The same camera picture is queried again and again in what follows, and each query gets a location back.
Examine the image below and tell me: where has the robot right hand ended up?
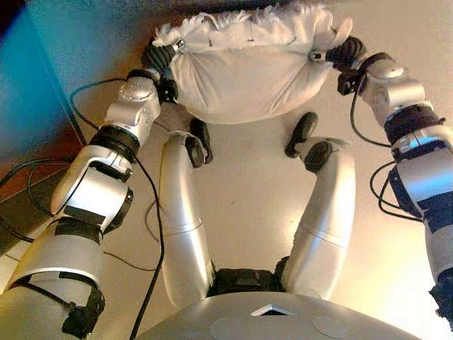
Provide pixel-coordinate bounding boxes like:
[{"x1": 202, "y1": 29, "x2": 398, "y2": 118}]
[{"x1": 306, "y1": 35, "x2": 369, "y2": 76}]

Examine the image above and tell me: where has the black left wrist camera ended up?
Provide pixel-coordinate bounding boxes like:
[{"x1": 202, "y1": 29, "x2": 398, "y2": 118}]
[{"x1": 156, "y1": 74, "x2": 179, "y2": 104}]

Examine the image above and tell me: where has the silver robot left leg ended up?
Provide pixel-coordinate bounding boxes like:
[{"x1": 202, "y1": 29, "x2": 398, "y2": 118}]
[{"x1": 158, "y1": 118, "x2": 216, "y2": 310}]

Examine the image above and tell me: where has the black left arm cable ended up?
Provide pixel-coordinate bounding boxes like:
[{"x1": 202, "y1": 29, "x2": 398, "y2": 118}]
[{"x1": 68, "y1": 77, "x2": 168, "y2": 340}]

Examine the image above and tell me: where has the grey robot torso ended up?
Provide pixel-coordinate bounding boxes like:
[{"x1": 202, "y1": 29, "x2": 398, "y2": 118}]
[{"x1": 135, "y1": 267, "x2": 424, "y2": 340}]

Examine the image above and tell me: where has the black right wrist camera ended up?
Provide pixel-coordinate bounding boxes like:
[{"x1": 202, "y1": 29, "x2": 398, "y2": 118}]
[{"x1": 337, "y1": 68, "x2": 366, "y2": 97}]

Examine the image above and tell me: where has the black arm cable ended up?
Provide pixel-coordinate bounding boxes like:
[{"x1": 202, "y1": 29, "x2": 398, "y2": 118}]
[
  {"x1": 349, "y1": 94, "x2": 428, "y2": 223},
  {"x1": 68, "y1": 77, "x2": 168, "y2": 340}
]

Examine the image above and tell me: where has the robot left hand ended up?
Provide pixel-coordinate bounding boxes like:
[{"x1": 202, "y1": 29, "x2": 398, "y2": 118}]
[{"x1": 140, "y1": 36, "x2": 188, "y2": 78}]

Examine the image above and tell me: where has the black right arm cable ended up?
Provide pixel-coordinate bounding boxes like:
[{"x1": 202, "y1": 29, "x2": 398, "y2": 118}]
[{"x1": 349, "y1": 94, "x2": 428, "y2": 223}]

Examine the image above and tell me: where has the white fringed cushion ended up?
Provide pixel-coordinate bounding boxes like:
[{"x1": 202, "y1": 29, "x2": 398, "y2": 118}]
[{"x1": 151, "y1": 6, "x2": 355, "y2": 125}]

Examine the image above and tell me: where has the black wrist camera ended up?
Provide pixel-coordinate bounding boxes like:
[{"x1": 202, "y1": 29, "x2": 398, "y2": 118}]
[
  {"x1": 337, "y1": 68, "x2": 366, "y2": 97},
  {"x1": 156, "y1": 74, "x2": 179, "y2": 104}
]

